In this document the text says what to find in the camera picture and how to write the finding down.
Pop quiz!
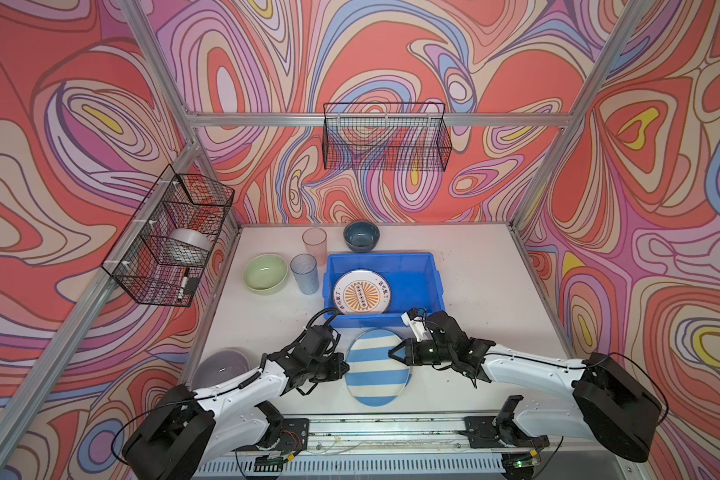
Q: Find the light green ceramic bowl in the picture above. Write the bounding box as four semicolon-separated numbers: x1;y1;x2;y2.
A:
242;253;289;295

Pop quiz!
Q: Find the dark blue ceramic bowl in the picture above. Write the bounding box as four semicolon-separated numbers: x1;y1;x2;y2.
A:
343;220;380;253

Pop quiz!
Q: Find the blue white striped plate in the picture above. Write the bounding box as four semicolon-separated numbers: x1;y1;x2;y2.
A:
344;329;411;407

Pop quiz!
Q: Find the black wire basket back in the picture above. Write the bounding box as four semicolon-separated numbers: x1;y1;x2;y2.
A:
322;100;453;171

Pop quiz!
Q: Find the orange sunburst pattern plate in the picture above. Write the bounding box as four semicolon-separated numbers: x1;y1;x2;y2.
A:
329;269;391;315

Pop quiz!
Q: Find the blue ribbed plastic cup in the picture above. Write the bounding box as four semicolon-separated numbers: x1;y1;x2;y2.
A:
290;253;320;295

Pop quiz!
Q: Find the pink plastic cup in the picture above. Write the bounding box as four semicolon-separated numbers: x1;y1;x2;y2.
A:
302;227;328;266

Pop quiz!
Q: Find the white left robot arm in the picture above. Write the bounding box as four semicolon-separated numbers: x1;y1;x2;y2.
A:
117;323;349;479

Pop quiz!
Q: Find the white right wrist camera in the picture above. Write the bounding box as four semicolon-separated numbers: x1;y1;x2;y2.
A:
401;308;432;342

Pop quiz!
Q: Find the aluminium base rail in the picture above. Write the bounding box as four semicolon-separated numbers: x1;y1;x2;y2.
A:
137;412;577;480

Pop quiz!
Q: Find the black wire basket left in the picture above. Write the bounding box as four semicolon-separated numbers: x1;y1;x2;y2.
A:
101;166;235;308

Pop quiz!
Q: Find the blue plastic bin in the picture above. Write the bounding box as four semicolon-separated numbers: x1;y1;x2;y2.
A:
322;252;446;328

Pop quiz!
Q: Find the black wire basket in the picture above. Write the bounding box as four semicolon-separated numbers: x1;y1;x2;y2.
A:
101;166;235;308
322;100;453;171

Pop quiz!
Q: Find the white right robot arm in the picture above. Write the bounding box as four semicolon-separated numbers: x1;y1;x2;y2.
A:
388;309;663;463

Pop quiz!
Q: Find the white tape roll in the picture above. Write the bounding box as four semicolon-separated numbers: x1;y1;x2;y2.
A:
165;228;212;267

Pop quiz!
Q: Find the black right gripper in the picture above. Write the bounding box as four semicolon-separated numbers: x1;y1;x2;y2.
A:
386;338;454;367

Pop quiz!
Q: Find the black marker pen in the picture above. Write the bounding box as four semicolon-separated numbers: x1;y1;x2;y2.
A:
177;267;190;302

